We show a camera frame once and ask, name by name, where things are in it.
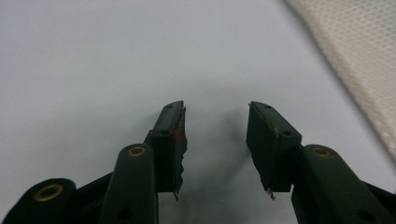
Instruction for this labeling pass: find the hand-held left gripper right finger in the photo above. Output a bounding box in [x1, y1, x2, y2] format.
[245, 101, 396, 224]

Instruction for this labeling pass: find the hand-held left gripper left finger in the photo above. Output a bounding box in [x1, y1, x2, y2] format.
[97, 100, 189, 224]

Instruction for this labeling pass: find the white mesh laundry bag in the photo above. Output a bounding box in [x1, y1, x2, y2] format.
[283, 0, 396, 165]

